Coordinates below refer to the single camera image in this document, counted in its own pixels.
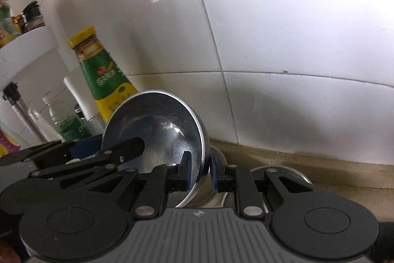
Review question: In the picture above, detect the white two-tier rotating rack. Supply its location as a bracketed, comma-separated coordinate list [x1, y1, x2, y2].
[0, 25, 103, 156]

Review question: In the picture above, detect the clear bottle green label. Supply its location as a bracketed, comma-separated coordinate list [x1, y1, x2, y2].
[42, 93, 83, 143]

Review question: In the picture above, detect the stainless steel bowl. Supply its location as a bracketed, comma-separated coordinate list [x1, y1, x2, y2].
[249, 165, 313, 187]
[175, 144, 236, 209]
[101, 90, 211, 208]

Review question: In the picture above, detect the black lid spice jar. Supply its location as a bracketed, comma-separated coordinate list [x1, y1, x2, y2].
[21, 1, 46, 35]

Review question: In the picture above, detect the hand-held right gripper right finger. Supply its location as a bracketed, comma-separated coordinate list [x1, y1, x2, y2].
[209, 154, 312, 218]

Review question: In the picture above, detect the purple label clear bottle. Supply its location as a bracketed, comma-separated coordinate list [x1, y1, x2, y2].
[0, 124, 23, 158]

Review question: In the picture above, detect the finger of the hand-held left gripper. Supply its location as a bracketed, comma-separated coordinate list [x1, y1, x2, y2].
[0, 135, 103, 168]
[29, 137, 146, 190]

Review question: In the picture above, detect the yellow cap green label bottle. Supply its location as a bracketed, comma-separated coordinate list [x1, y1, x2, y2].
[68, 26, 139, 125]

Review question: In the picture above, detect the green label sauce bottle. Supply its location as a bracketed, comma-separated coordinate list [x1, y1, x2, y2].
[0, 0, 16, 48]

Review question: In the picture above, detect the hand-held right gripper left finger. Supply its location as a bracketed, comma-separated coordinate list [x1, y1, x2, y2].
[88, 151, 192, 218]

